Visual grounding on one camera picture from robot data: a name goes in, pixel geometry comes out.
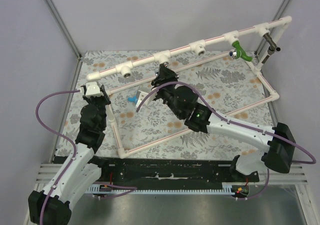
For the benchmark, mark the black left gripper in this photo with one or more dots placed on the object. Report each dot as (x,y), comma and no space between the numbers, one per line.
(104,95)

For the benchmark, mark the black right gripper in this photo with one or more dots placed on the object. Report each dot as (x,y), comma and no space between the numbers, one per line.
(163,79)

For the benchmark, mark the chrome metal faucet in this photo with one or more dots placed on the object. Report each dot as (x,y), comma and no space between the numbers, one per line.
(162,71)

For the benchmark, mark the green plastic faucet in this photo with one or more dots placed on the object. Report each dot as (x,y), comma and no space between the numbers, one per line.
(238,52)

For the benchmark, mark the white PVC pipe frame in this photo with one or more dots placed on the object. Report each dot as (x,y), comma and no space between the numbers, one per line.
(185,55)

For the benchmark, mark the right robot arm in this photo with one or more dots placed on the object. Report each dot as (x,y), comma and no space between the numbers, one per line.
(274,144)

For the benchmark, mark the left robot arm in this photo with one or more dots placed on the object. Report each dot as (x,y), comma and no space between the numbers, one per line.
(53,205)

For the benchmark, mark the blue plastic faucet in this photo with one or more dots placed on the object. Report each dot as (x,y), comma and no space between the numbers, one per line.
(133,99)

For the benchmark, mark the floral patterned table mat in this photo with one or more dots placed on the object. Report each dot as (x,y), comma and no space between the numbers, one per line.
(165,105)

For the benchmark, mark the dark bronze installed faucet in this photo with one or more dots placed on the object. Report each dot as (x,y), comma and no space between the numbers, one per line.
(271,49)

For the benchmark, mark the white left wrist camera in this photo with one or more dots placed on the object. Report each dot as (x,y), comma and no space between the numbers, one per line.
(91,89)

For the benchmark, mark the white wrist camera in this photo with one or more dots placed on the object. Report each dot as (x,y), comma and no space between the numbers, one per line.
(91,89)
(143,92)

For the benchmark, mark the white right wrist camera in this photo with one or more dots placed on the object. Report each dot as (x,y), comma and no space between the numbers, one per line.
(143,92)

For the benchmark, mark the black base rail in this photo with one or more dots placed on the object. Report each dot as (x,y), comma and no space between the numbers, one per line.
(148,172)

